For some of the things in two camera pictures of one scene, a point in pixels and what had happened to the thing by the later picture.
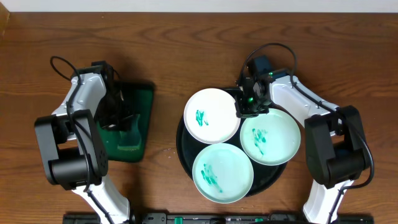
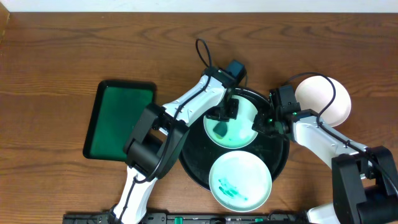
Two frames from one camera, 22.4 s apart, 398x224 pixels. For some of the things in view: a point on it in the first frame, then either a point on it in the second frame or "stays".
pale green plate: [271, 139] → [239, 132]
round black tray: [189, 148] → [199, 154]
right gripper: [242, 111] → [259, 125]
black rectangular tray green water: [129, 145] stays
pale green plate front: [222, 173] → [240, 181]
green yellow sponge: [130, 140] → [220, 129]
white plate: [210, 116] → [314, 93]
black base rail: [215, 218] stays
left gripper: [115, 123] → [222, 115]
